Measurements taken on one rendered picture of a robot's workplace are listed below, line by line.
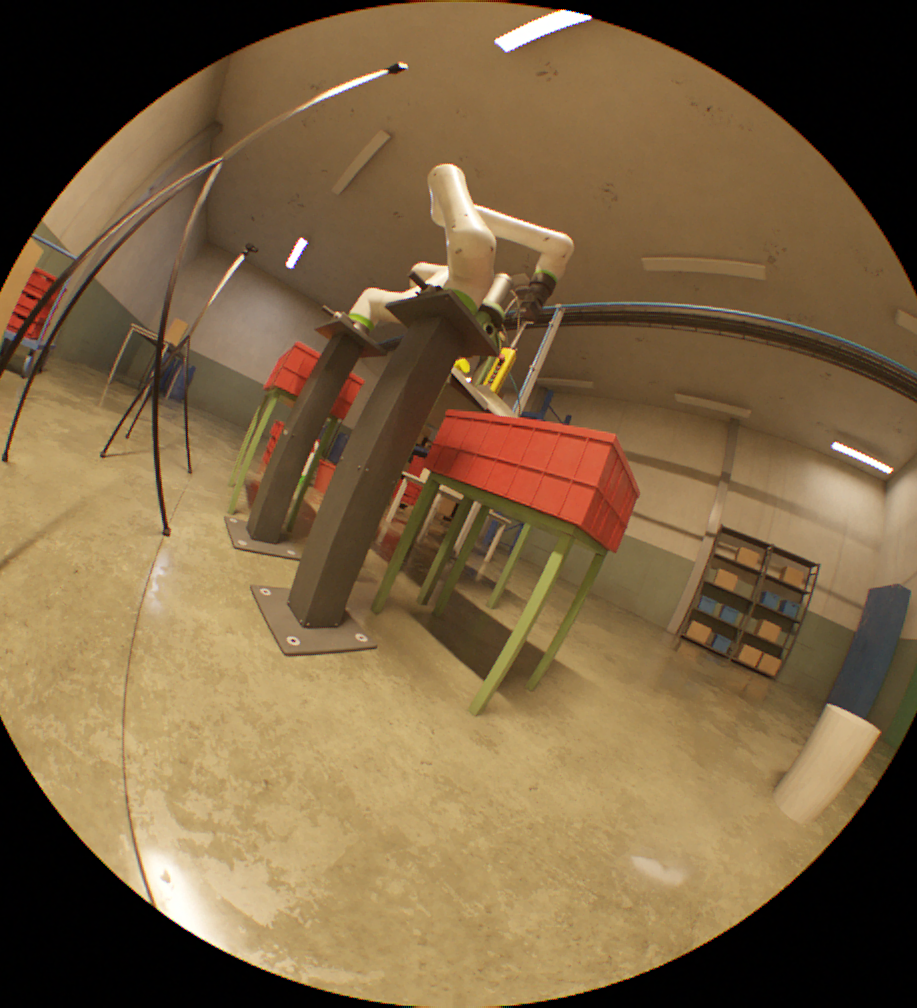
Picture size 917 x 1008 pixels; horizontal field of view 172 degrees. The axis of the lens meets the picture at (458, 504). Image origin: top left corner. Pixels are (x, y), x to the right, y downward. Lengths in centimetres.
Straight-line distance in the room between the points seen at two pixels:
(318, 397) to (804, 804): 230
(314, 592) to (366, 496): 28
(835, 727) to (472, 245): 178
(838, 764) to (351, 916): 131
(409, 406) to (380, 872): 90
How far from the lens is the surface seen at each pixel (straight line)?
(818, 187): 409
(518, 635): 73
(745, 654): 585
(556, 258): 121
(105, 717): 59
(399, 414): 75
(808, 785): 141
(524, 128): 405
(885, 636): 594
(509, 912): 57
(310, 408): 122
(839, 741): 137
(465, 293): 91
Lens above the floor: 47
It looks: level
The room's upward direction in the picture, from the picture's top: 24 degrees clockwise
